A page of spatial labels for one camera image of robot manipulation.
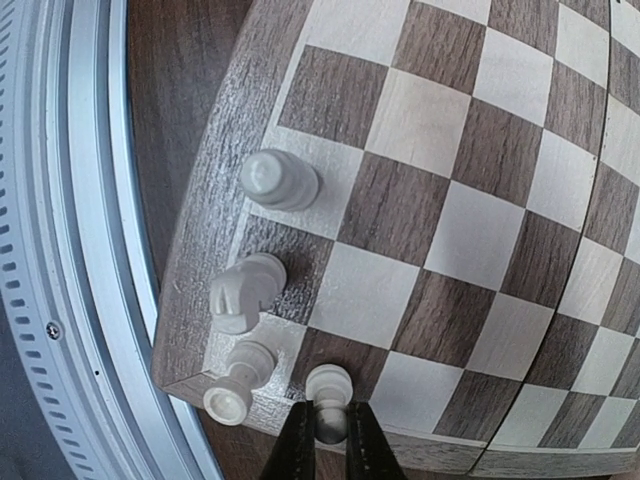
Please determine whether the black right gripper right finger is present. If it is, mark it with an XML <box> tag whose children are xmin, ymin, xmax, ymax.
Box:
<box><xmin>345</xmin><ymin>402</ymin><xmax>407</xmax><ymax>480</ymax></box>

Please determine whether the white rook piece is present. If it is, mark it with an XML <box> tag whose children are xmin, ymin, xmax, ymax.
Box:
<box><xmin>203</xmin><ymin>340</ymin><xmax>277</xmax><ymax>426</ymax></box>

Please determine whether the wooden chess board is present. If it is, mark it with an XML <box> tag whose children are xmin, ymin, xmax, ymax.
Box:
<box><xmin>152</xmin><ymin>1</ymin><xmax>639</xmax><ymax>478</ymax></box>

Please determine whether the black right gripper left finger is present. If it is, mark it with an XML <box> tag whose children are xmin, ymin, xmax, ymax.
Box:
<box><xmin>259</xmin><ymin>400</ymin><xmax>316</xmax><ymax>480</ymax></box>

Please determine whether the white knight piece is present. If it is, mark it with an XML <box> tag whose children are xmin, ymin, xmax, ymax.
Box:
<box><xmin>209</xmin><ymin>253</ymin><xmax>287</xmax><ymax>335</ymax></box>

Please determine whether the front aluminium rail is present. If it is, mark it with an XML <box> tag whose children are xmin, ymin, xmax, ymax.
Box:
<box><xmin>1</xmin><ymin>1</ymin><xmax>221</xmax><ymax>479</ymax></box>

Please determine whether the white bishop piece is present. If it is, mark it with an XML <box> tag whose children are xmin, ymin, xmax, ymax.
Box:
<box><xmin>239</xmin><ymin>149</ymin><xmax>320</xmax><ymax>211</ymax></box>

